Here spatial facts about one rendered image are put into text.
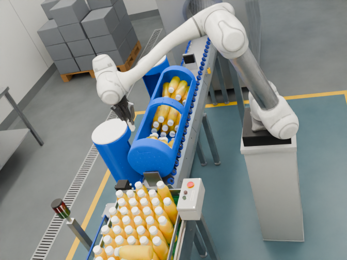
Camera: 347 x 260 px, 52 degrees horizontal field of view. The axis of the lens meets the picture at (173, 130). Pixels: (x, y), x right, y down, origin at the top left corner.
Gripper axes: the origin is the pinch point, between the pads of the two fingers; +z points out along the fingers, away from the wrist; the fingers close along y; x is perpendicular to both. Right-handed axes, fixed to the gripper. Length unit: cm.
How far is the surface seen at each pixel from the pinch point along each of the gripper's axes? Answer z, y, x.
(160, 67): 43, -30, 134
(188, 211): 36, 27, -30
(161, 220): 35, 15, -35
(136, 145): 20.1, -6.2, 5.5
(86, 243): 53, -37, -39
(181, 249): 54, 21, -40
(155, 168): 38.7, -0.2, 4.3
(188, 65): 45, -4, 134
